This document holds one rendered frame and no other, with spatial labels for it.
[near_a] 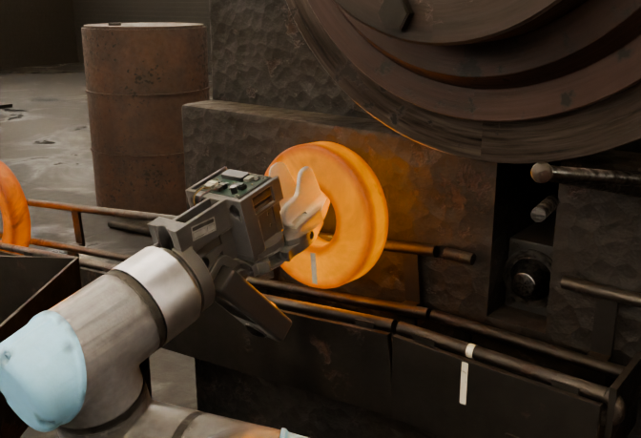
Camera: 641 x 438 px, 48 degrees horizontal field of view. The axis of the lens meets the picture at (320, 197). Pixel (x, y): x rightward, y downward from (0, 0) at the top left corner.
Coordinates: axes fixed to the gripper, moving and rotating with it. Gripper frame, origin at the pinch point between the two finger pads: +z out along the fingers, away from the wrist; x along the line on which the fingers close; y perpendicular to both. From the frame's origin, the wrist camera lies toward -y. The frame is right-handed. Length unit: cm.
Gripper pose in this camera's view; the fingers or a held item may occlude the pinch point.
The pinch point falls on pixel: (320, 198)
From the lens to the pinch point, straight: 75.2
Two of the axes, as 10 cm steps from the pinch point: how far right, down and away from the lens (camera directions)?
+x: -7.8, -1.5, 6.1
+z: 6.0, -4.5, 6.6
